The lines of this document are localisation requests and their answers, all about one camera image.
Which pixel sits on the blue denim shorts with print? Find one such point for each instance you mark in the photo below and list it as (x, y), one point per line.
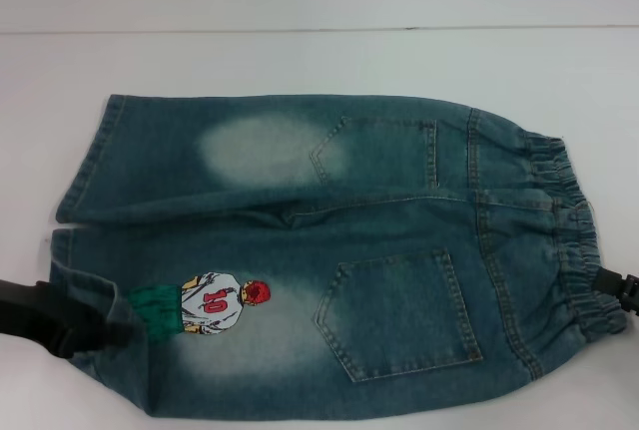
(379, 230)

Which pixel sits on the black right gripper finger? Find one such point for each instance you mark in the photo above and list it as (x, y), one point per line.
(619, 281)
(630, 302)

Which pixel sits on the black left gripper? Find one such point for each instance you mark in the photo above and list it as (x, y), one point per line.
(40, 307)

